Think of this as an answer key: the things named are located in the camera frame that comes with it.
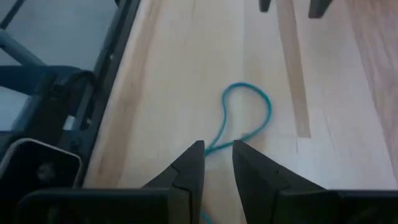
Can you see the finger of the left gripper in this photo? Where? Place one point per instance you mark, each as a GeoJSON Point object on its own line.
{"type": "Point", "coordinates": [264, 4]}
{"type": "Point", "coordinates": [318, 7]}

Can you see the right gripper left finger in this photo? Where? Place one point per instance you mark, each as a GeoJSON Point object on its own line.
{"type": "Point", "coordinates": [186, 174]}

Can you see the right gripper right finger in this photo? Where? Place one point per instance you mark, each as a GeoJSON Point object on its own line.
{"type": "Point", "coordinates": [255, 180]}

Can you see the teal rubber band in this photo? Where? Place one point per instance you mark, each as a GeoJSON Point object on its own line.
{"type": "Point", "coordinates": [269, 105]}

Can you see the black box with pale rim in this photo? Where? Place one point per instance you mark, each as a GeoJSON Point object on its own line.
{"type": "Point", "coordinates": [40, 168]}

